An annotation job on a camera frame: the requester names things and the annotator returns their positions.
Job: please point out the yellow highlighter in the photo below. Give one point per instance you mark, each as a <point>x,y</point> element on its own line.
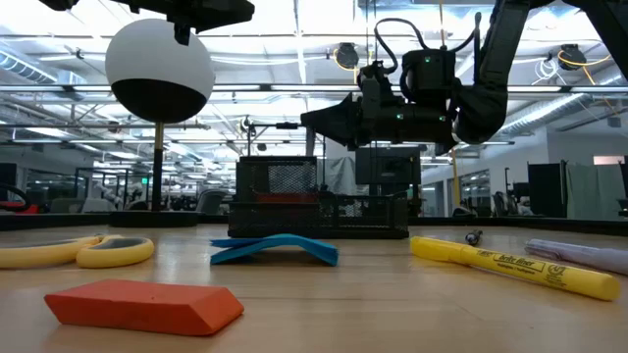
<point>515,269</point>

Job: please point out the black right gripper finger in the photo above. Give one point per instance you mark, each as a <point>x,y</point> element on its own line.
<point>338,122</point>

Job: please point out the black tubular camera stand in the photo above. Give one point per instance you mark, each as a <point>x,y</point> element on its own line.
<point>287,125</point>

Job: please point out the orange eraser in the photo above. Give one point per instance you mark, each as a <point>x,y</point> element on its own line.
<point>142,306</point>

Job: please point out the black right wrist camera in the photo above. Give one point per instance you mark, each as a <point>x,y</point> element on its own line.
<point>378,81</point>

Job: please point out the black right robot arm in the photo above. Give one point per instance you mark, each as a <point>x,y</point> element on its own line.
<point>490,98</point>

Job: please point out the black aluminium table frame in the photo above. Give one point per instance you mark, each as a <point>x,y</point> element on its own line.
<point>49,221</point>

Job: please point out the black partition panel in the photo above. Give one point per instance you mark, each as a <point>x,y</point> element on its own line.
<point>547,191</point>

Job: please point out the white black globe lamp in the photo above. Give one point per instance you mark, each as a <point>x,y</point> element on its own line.
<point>157,59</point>

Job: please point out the black monitor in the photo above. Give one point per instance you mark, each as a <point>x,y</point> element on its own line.
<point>387,166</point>

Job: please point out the green curtain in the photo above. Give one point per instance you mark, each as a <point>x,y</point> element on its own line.
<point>593,191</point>

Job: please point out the black red office chair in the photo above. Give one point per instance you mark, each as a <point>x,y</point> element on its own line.
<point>19,208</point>

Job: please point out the black mesh desk organizer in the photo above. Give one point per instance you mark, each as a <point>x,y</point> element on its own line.
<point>294,220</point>

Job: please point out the lavender pen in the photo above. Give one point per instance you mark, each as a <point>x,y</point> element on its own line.
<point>579,255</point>

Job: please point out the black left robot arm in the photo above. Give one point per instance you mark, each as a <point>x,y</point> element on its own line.
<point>59,4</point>

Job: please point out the blue sticky note pad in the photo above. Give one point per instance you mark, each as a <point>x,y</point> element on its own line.
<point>275,242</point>

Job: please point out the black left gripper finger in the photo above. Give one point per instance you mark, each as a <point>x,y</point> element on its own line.
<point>225,15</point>

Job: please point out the grey cloth cover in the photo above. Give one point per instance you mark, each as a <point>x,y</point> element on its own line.
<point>341,176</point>

